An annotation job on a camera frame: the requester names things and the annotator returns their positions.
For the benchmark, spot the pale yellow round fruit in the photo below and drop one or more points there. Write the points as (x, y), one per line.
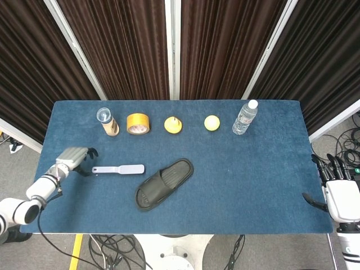
(211, 123)

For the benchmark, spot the brown pleated curtain panel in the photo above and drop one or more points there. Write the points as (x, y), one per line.
(121, 47)
(31, 70)
(225, 47)
(323, 62)

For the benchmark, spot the beige sauce bottle clear cap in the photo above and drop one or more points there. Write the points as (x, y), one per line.
(110, 126)

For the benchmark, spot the grey spatula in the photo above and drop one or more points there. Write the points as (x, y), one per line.
(129, 169)

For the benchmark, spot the black rubber slipper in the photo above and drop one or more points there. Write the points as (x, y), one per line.
(153, 188)

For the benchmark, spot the yellow tape roll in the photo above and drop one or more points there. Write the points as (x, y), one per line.
(137, 121)

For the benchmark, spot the white screen frame post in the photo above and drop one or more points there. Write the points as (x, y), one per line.
(76, 47)
(270, 47)
(337, 119)
(19, 135)
(172, 47)

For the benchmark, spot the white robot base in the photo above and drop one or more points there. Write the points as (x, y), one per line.
(174, 250)

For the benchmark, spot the clear plastic water bottle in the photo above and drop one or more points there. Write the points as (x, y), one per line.
(244, 118)

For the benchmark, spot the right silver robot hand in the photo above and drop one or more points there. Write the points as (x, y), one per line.
(341, 199)

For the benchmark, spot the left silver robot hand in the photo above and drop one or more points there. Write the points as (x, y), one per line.
(71, 157)

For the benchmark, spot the yellow toy pear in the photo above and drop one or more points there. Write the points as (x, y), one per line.
(173, 126)

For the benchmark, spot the yellow floor tape strip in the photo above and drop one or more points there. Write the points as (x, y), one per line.
(76, 253)

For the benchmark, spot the blue carpet table mat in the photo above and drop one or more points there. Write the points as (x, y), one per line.
(239, 182)

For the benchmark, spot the white black floor object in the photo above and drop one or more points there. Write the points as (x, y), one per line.
(15, 147)

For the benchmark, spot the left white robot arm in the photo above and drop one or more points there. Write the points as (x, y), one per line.
(39, 188)

